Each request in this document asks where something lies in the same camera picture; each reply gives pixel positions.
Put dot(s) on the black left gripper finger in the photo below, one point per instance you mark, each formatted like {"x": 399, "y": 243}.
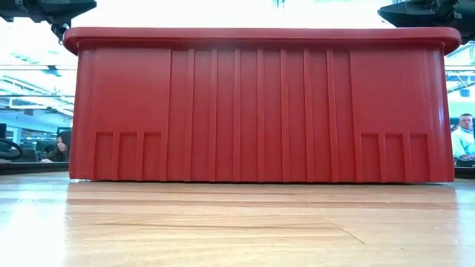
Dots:
{"x": 67, "y": 6}

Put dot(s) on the red plastic bin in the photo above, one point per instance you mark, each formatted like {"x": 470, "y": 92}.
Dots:
{"x": 259, "y": 111}

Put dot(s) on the black aluminium frame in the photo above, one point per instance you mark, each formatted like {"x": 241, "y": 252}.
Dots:
{"x": 33, "y": 167}
{"x": 465, "y": 172}

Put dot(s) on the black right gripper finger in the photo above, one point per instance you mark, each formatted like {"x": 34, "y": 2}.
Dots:
{"x": 415, "y": 15}

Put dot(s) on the person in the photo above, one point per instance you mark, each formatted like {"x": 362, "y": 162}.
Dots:
{"x": 61, "y": 148}
{"x": 464, "y": 141}

